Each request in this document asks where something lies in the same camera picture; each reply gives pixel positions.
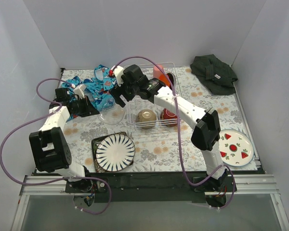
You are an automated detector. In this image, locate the purple cable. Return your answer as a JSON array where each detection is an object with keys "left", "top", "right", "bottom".
[
  {"left": 0, "top": 77, "right": 112, "bottom": 215},
  {"left": 110, "top": 56, "right": 237, "bottom": 209}
]

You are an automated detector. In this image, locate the pink plastic cup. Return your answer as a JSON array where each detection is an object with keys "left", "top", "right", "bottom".
[{"left": 153, "top": 64, "right": 164, "bottom": 79}]

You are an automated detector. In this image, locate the blue striped white plate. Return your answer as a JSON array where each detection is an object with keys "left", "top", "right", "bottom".
[{"left": 95, "top": 134, "right": 136, "bottom": 172}]

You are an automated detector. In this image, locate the dark green shirt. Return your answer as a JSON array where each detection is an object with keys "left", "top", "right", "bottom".
[{"left": 190, "top": 54, "right": 238, "bottom": 95}]

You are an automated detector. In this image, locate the beige ceramic bowl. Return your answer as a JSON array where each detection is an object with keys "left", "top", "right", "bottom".
[{"left": 136, "top": 109, "right": 157, "bottom": 129}]

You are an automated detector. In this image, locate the orange round plate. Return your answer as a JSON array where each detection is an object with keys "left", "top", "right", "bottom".
[{"left": 159, "top": 75, "right": 171, "bottom": 87}]

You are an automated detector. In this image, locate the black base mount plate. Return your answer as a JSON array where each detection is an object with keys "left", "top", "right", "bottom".
[{"left": 62, "top": 170, "right": 241, "bottom": 205}]

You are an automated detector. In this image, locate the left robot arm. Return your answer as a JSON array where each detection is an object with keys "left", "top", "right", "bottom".
[{"left": 29, "top": 84, "right": 99, "bottom": 193}]

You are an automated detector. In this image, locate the blue patterned cloth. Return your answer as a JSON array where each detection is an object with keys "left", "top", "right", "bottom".
[{"left": 61, "top": 65, "right": 117, "bottom": 112}]

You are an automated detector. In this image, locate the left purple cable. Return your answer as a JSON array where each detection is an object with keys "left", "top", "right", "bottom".
[{"left": 0, "top": 77, "right": 112, "bottom": 215}]

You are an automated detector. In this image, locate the black round plate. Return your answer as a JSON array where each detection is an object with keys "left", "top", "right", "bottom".
[{"left": 167, "top": 73, "right": 176, "bottom": 87}]

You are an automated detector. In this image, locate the aluminium frame rail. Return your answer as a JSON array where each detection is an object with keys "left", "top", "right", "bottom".
[{"left": 12, "top": 171, "right": 289, "bottom": 231}]

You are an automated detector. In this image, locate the watermelon pattern plate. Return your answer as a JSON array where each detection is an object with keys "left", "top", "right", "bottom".
[{"left": 219, "top": 129, "right": 254, "bottom": 167}]

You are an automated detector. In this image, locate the dark square plate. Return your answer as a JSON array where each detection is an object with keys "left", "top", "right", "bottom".
[{"left": 91, "top": 131, "right": 133, "bottom": 173}]

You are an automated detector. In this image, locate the red bowl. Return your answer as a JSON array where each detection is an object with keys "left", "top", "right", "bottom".
[{"left": 160, "top": 108, "right": 178, "bottom": 127}]

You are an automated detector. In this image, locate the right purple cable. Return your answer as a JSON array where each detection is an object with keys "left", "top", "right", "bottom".
[{"left": 110, "top": 56, "right": 237, "bottom": 209}]

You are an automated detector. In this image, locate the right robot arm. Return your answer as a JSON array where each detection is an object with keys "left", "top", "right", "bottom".
[{"left": 109, "top": 64, "right": 230, "bottom": 191}]

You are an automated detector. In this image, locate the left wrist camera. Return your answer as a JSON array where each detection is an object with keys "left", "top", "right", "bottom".
[{"left": 73, "top": 84, "right": 86, "bottom": 99}]

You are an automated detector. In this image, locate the white wire dish rack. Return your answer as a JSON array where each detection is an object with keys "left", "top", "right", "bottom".
[{"left": 126, "top": 62, "right": 182, "bottom": 130}]

